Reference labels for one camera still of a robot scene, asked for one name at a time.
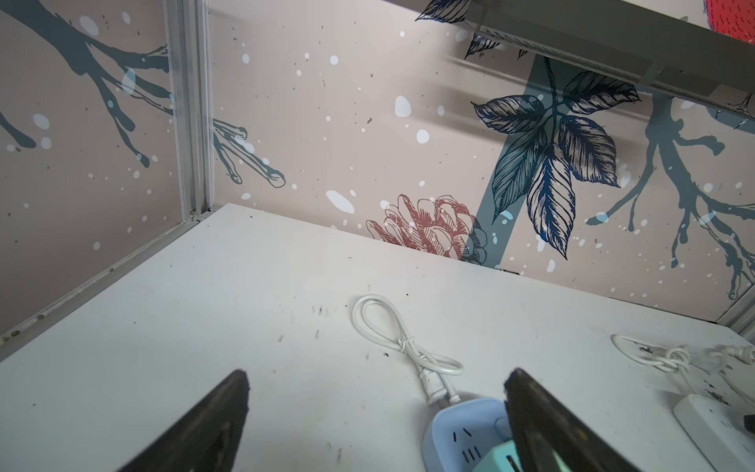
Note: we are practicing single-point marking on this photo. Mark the white square power socket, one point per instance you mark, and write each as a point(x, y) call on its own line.
point(719, 431)

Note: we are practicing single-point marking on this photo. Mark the blue square power socket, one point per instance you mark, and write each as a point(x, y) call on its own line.
point(460, 436)

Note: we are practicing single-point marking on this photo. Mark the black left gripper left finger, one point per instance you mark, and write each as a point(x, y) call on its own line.
point(207, 437)

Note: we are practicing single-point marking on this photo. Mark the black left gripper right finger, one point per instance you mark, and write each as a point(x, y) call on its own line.
point(549, 437)

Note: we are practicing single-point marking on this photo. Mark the green charger plug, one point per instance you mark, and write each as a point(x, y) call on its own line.
point(501, 458)

